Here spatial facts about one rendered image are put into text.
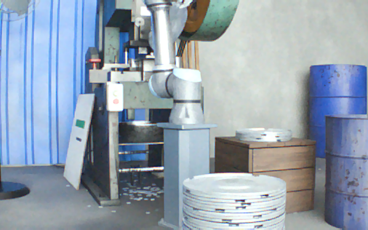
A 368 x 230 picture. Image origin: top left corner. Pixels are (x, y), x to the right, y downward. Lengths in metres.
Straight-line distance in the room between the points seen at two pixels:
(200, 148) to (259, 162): 0.33
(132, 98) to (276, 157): 0.82
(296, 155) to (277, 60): 2.42
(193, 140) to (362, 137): 0.69
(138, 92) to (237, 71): 1.97
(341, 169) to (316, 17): 3.13
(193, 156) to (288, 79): 2.83
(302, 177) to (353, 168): 0.38
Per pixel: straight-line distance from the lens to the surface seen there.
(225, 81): 4.04
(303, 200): 2.12
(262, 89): 4.25
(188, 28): 2.74
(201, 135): 1.74
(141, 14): 2.49
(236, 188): 1.13
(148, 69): 2.36
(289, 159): 2.03
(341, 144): 1.80
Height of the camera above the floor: 0.55
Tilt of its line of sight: 2 degrees down
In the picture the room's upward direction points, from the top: straight up
